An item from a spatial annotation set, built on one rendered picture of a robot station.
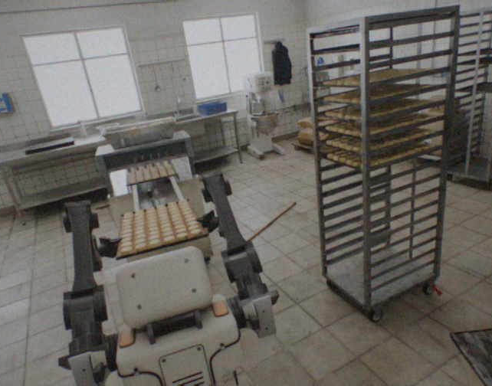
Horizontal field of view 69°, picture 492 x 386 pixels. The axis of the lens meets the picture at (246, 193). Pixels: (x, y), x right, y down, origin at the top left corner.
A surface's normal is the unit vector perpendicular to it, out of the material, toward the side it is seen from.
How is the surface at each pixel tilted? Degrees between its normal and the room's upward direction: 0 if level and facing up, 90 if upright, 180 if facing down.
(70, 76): 90
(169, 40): 90
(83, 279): 30
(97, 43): 90
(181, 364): 82
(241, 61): 90
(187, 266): 47
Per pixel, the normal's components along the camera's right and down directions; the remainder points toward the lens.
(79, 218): 0.18, -0.70
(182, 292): 0.13, -0.40
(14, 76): 0.47, 0.27
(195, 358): 0.27, 0.18
